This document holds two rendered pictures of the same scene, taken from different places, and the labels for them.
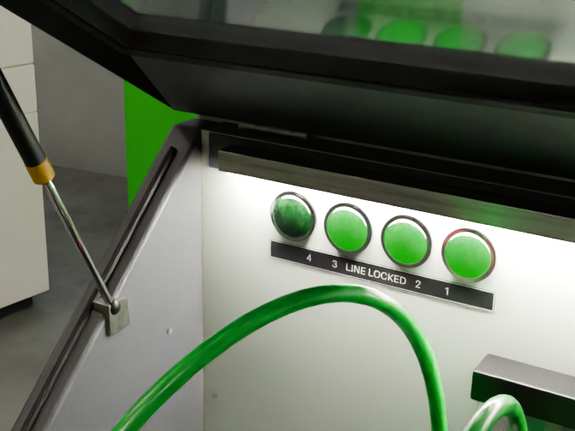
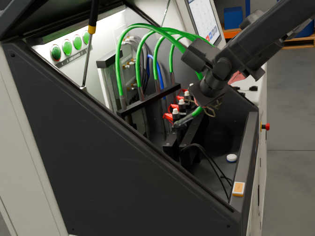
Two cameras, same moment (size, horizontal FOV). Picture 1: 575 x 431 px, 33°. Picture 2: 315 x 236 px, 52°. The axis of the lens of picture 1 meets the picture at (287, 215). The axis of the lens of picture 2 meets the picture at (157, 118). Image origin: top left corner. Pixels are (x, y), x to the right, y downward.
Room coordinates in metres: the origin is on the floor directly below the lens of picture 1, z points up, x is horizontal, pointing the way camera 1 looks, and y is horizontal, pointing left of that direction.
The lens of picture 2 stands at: (0.74, 0.99, 1.58)
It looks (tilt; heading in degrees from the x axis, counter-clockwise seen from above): 26 degrees down; 263
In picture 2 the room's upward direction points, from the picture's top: 9 degrees counter-clockwise
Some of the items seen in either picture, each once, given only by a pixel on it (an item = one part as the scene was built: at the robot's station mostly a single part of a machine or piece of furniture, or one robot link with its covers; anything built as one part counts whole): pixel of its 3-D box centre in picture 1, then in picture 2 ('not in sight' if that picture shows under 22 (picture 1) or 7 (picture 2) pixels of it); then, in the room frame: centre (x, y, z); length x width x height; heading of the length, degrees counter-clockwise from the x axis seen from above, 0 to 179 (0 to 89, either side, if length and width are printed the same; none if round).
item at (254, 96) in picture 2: not in sight; (241, 76); (0.07, -0.57, 0.97); 0.70 x 0.22 x 0.03; 60
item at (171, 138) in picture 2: not in sight; (189, 140); (0.49, -0.14, 0.91); 0.34 x 0.10 x 0.15; 60
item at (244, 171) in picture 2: not in sight; (246, 169); (0.34, 0.08, 0.87); 0.62 x 0.04 x 0.16; 60
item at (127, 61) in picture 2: not in sight; (130, 62); (0.66, -0.38, 1.20); 0.13 x 0.03 x 0.31; 60
